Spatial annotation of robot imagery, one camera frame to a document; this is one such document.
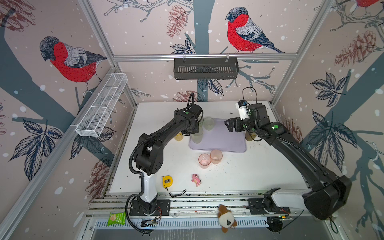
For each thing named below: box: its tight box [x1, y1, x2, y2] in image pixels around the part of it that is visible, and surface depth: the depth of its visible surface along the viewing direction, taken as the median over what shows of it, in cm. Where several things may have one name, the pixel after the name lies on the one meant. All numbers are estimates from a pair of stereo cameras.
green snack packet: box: [107, 211, 127, 226], surface depth 71 cm
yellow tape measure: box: [162, 175, 174, 192], surface depth 83 cm
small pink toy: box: [191, 173, 202, 187], surface depth 82 cm
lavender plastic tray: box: [189, 118, 247, 153], surface depth 100 cm
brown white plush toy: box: [217, 204, 238, 234], surface depth 70 cm
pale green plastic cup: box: [203, 116, 215, 131], surface depth 104 cm
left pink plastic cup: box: [198, 153, 212, 169], surface depth 89 cm
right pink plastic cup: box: [210, 149, 223, 165], surface depth 90 cm
